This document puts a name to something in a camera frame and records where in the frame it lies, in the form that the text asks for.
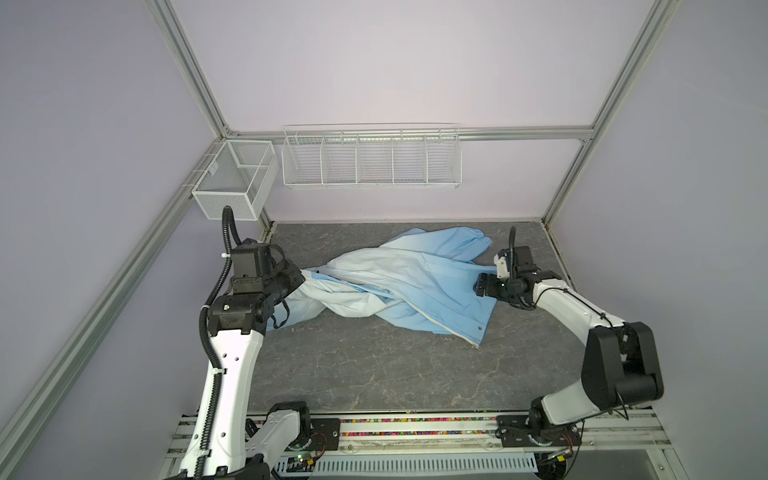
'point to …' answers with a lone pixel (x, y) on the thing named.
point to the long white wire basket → (368, 156)
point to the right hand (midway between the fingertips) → (487, 290)
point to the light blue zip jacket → (421, 280)
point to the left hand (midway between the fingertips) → (298, 273)
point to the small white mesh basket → (240, 175)
